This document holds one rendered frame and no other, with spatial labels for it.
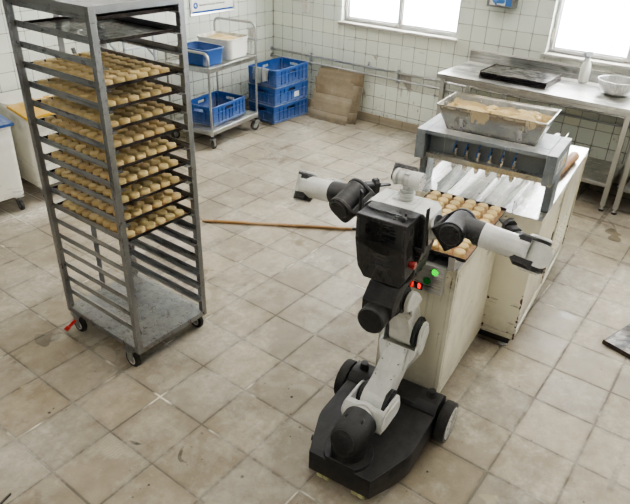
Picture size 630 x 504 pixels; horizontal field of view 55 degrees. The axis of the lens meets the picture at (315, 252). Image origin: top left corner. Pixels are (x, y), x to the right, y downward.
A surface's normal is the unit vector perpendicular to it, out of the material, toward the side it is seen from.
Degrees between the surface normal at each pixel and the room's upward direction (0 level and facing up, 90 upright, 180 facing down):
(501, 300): 90
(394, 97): 90
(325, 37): 90
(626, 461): 0
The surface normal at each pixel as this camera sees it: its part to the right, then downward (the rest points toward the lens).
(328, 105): -0.55, 0.00
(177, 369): 0.03, -0.87
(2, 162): 0.80, 0.35
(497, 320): -0.52, 0.41
